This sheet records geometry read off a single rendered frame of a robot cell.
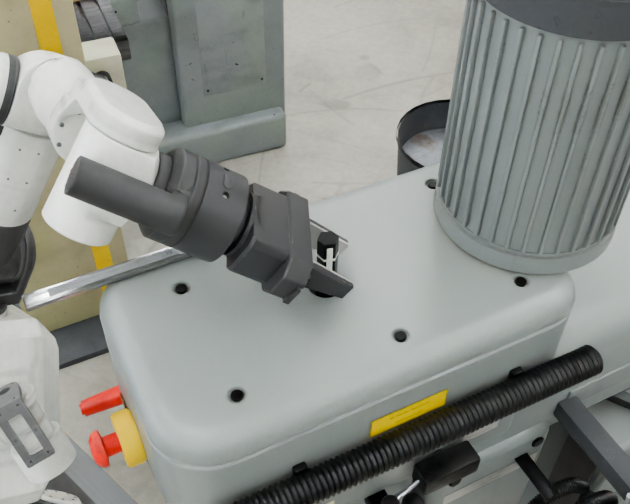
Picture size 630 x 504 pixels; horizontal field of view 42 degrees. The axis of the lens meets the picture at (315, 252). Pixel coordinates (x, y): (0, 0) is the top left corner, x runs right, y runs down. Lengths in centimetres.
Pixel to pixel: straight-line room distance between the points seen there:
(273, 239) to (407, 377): 18
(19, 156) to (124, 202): 35
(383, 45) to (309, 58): 45
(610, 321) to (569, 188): 29
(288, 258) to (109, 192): 18
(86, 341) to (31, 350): 209
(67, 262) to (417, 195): 226
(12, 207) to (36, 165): 7
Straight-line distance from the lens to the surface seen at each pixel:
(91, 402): 100
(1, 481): 119
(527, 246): 86
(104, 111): 71
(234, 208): 73
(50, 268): 309
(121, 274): 86
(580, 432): 110
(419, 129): 335
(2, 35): 254
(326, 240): 79
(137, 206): 68
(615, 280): 109
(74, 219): 73
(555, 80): 74
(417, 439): 84
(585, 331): 104
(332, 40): 488
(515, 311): 85
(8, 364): 116
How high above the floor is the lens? 251
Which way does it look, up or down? 46 degrees down
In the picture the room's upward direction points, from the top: 1 degrees clockwise
